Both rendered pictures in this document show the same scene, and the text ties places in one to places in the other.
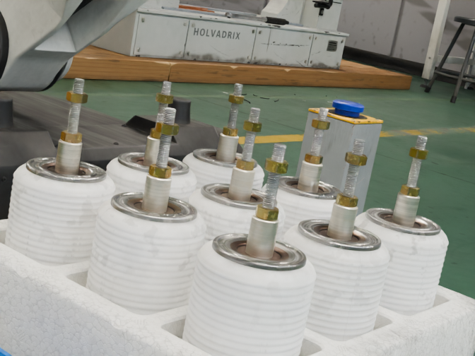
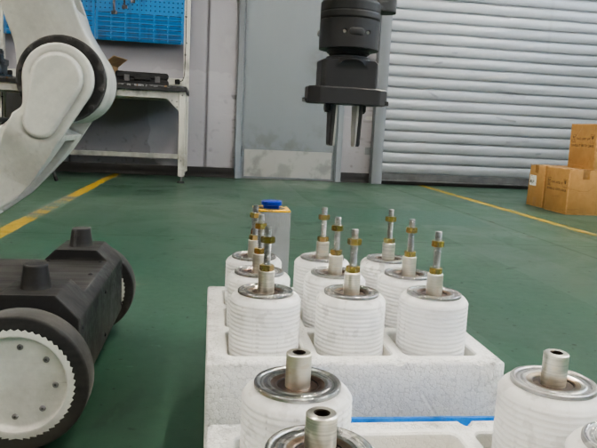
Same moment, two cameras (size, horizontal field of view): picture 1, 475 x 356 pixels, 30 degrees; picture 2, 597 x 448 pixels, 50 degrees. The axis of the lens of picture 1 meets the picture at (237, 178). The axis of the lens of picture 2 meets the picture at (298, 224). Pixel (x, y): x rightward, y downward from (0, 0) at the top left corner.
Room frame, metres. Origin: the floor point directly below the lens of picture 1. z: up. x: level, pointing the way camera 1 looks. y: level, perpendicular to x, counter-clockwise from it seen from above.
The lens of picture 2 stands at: (0.20, 0.73, 0.47)
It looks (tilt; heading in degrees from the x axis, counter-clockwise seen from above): 8 degrees down; 315
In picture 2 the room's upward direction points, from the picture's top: 3 degrees clockwise
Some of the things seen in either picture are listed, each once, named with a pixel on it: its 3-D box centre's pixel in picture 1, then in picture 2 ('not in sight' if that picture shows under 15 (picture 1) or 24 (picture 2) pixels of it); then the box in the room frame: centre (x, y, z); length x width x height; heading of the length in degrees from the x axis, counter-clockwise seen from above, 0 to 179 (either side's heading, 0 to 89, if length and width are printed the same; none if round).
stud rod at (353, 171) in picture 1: (350, 181); (410, 243); (0.77, -0.10, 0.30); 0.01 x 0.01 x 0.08
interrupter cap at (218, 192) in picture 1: (239, 197); (335, 273); (0.84, 0.00, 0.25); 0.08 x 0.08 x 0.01
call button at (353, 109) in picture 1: (347, 110); (271, 205); (1.11, -0.12, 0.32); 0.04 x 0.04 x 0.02
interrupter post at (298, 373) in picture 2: not in sight; (298, 370); (0.56, 0.35, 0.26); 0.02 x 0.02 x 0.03
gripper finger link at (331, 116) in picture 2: not in sight; (329, 124); (0.85, 0.01, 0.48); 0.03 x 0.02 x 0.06; 145
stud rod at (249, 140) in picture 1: (248, 146); (337, 241); (0.84, 0.00, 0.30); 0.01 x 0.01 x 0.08
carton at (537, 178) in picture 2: not in sight; (554, 186); (2.16, -3.90, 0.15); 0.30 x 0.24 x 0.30; 52
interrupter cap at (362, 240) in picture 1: (338, 235); (408, 274); (0.77, -0.10, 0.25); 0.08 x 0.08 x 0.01
